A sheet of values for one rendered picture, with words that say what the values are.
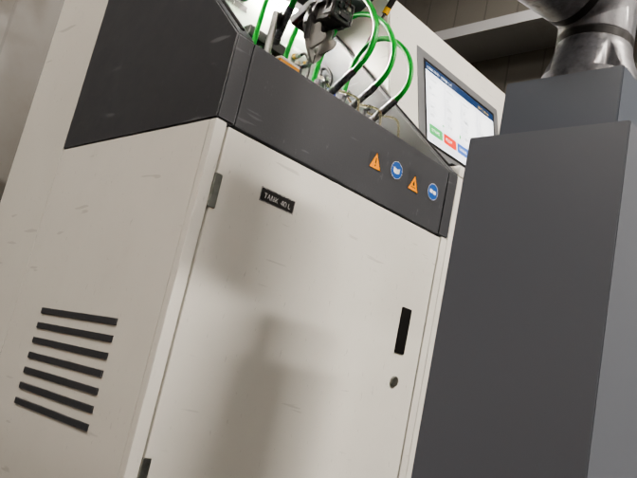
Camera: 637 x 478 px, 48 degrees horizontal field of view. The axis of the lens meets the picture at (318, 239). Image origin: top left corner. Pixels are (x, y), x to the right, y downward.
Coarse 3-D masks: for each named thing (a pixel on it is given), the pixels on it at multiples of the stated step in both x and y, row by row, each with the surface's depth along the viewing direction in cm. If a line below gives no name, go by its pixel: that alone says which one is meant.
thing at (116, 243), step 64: (192, 128) 124; (64, 192) 153; (128, 192) 133; (192, 192) 118; (64, 256) 143; (128, 256) 126; (192, 256) 116; (64, 320) 135; (128, 320) 119; (0, 384) 146; (64, 384) 127; (128, 384) 114; (0, 448) 138; (64, 448) 121; (128, 448) 108
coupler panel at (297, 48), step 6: (294, 42) 205; (300, 42) 207; (294, 48) 205; (300, 48) 207; (294, 54) 204; (294, 60) 205; (300, 60) 207; (306, 60) 209; (312, 66) 210; (312, 72) 210
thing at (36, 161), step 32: (64, 0) 190; (96, 0) 174; (64, 32) 182; (96, 32) 168; (64, 64) 175; (64, 96) 169; (32, 128) 178; (64, 128) 163; (32, 160) 171; (32, 192) 165; (0, 224) 173; (32, 224) 160; (0, 256) 167; (0, 288) 161; (0, 320) 156; (0, 352) 151
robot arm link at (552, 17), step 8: (520, 0) 107; (528, 0) 106; (536, 0) 105; (544, 0) 105; (552, 0) 105; (560, 0) 105; (568, 0) 105; (576, 0) 105; (584, 0) 105; (536, 8) 108; (544, 8) 107; (552, 8) 106; (560, 8) 106; (568, 8) 106; (576, 8) 106; (544, 16) 110; (552, 16) 109; (560, 16) 108; (568, 16) 108
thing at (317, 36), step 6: (312, 24) 164; (318, 24) 164; (312, 30) 164; (318, 30) 163; (312, 36) 164; (318, 36) 162; (324, 36) 161; (306, 42) 164; (312, 42) 164; (318, 42) 162; (306, 48) 164; (312, 48) 164; (312, 54) 164; (312, 60) 164
